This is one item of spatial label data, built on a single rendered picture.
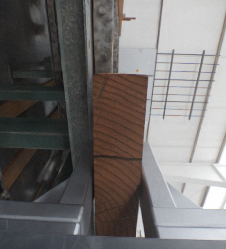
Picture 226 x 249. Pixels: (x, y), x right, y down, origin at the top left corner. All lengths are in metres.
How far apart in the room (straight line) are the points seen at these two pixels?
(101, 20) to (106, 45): 0.04
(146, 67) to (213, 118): 3.60
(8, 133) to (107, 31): 0.37
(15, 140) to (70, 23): 0.36
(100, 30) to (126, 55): 5.49
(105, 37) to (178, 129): 7.34
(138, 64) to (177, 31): 1.73
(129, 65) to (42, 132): 5.43
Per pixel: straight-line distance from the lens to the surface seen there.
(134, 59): 5.82
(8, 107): 1.54
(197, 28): 6.88
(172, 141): 7.79
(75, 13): 0.28
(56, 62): 1.00
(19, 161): 1.71
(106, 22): 0.31
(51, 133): 0.48
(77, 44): 0.28
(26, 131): 0.51
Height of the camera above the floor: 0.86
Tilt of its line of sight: 2 degrees down
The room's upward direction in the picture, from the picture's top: 92 degrees clockwise
